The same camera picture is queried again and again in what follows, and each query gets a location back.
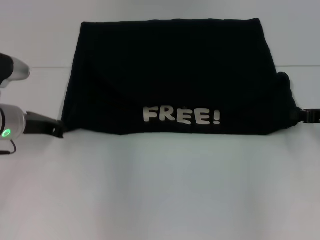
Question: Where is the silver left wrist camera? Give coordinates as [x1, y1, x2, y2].
[0, 52, 31, 89]

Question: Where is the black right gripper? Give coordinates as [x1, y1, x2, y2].
[298, 107, 320, 124]

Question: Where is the black shirt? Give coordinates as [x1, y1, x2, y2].
[61, 17, 301, 137]

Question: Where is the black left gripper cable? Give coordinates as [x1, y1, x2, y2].
[0, 139, 17, 155]

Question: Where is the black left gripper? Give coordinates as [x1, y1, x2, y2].
[23, 111, 66, 139]

